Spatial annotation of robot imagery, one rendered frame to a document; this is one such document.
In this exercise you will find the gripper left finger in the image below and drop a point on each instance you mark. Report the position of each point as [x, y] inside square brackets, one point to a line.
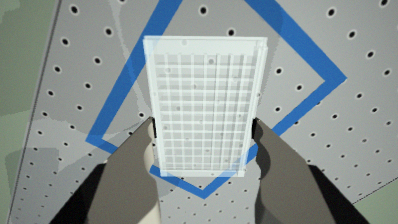
[120, 190]

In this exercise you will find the grey perforated base plate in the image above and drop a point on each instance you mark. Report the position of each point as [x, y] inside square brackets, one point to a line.
[351, 135]

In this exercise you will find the blue tape outline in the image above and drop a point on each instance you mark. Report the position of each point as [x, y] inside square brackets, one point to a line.
[277, 18]

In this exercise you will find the white well plate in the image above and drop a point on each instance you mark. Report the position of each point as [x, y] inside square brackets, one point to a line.
[204, 115]

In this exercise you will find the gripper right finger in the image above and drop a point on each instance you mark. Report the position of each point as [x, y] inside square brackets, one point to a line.
[293, 191]

